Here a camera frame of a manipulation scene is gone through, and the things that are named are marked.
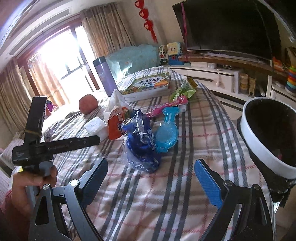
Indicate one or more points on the white rimmed trash bin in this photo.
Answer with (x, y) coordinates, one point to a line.
(267, 127)

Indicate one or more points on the white plastic bag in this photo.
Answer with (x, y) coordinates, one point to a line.
(116, 105)

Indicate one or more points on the plaid checked tablecloth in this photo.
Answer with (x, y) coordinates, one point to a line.
(168, 204)

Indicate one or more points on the white tv cabinet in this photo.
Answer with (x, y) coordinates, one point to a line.
(236, 81)

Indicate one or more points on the teal covered chair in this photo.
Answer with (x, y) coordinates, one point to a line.
(132, 59)

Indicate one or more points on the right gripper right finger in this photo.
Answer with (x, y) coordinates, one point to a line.
(254, 222)

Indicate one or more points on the blue plastic bag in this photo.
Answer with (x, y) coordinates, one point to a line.
(139, 147)

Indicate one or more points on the blue plastic blister toy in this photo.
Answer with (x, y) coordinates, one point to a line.
(167, 134)

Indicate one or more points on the toy phone set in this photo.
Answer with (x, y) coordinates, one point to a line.
(170, 53)

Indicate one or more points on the purple thermos bottle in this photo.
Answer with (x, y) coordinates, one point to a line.
(105, 75)

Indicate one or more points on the red heart wall hanging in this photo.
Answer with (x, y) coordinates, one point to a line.
(144, 14)

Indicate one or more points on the rainbow stacking ring toy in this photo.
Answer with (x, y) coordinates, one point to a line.
(290, 86)

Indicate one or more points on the white foam block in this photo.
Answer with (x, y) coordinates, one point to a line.
(97, 127)

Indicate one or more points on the orange round fruit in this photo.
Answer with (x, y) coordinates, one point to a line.
(87, 104)

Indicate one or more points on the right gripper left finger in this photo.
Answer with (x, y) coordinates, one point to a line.
(47, 221)

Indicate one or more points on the beige curtain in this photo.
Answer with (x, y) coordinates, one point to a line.
(106, 28)

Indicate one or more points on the children's picture book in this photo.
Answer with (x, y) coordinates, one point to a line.
(148, 87)

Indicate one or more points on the orange blue ovaltine bag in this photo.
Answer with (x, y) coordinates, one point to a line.
(116, 117)

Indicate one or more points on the green snack pouch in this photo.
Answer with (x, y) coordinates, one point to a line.
(187, 89)

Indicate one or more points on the black flat television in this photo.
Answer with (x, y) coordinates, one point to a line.
(243, 27)

